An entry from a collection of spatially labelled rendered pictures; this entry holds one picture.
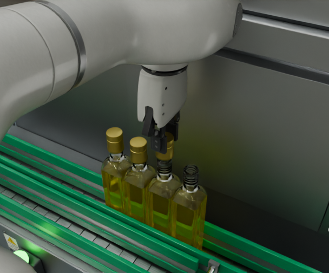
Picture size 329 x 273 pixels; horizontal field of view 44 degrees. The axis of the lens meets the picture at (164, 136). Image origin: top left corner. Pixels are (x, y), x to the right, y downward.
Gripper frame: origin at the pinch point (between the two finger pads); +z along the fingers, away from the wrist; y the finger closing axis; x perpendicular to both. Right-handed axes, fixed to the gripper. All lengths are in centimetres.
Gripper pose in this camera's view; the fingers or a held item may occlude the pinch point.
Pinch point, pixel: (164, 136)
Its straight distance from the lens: 74.7
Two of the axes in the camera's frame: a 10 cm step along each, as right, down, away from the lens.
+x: 8.7, 3.1, -3.8
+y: -4.9, 5.5, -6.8
